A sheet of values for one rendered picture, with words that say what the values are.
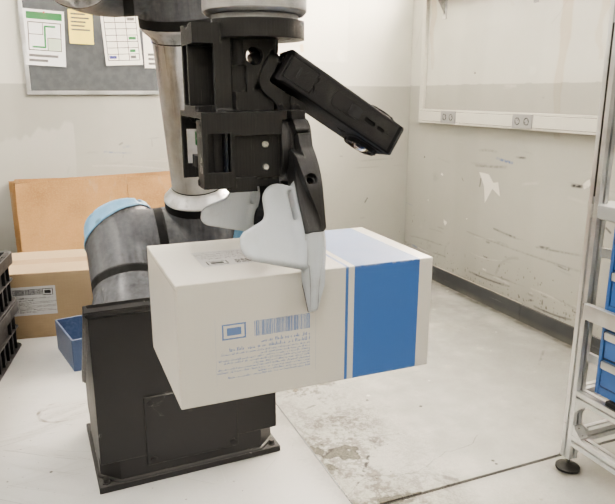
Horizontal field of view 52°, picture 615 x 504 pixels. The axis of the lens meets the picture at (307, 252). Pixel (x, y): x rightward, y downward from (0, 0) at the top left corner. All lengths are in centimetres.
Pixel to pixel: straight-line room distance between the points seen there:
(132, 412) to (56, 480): 17
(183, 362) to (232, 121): 17
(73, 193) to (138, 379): 294
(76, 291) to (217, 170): 116
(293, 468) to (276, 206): 65
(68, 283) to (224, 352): 116
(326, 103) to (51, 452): 82
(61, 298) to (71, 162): 243
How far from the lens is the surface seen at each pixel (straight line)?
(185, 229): 104
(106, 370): 93
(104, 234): 105
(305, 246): 43
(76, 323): 154
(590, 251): 216
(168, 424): 98
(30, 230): 383
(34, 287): 159
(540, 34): 364
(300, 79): 47
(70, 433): 118
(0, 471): 112
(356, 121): 48
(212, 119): 43
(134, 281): 100
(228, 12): 46
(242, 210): 54
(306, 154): 44
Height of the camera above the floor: 126
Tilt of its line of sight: 14 degrees down
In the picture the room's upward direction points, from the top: straight up
